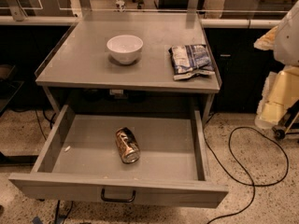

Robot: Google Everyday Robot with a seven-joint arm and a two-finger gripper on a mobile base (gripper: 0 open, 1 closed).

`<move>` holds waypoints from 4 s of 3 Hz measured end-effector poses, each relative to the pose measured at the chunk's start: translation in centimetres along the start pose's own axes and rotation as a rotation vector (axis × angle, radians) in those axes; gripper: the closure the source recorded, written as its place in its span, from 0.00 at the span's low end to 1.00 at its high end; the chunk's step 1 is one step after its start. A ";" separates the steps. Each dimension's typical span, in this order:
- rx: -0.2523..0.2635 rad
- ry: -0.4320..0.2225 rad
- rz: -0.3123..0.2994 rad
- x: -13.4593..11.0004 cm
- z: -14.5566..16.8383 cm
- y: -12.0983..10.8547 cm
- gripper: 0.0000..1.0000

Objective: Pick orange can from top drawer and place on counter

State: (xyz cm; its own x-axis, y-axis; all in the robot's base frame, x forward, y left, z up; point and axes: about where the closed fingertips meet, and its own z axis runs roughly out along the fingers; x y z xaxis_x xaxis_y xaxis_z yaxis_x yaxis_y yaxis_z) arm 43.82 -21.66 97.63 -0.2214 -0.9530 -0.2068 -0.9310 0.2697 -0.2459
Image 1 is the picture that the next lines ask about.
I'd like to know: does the small wheeled cart base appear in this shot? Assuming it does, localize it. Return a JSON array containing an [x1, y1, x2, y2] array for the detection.
[[272, 105, 299, 140]]

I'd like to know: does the grey metal counter cabinet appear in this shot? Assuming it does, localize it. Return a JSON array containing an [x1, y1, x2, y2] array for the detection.
[[36, 11, 221, 119]]

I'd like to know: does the orange soda can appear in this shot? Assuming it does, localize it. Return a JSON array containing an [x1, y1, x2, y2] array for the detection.
[[116, 127, 140, 164]]

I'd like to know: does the white ceramic bowl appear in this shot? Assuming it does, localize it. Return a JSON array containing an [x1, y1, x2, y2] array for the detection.
[[107, 35, 143, 64]]

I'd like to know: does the white horizontal rail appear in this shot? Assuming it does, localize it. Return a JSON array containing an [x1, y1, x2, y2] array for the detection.
[[0, 16, 280, 29]]

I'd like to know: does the black floor cable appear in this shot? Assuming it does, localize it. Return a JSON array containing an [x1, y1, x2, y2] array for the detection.
[[204, 112, 290, 224]]

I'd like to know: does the grey open top drawer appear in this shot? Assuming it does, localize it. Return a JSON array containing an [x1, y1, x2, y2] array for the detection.
[[9, 106, 228, 208]]

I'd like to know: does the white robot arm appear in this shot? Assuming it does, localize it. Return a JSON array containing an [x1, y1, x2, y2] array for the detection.
[[254, 2, 299, 129]]

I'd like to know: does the blue white chip bag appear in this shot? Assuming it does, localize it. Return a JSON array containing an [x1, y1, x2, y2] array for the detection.
[[168, 44, 215, 80]]

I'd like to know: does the black drawer handle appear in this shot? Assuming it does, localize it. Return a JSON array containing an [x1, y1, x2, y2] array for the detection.
[[100, 189, 136, 203]]

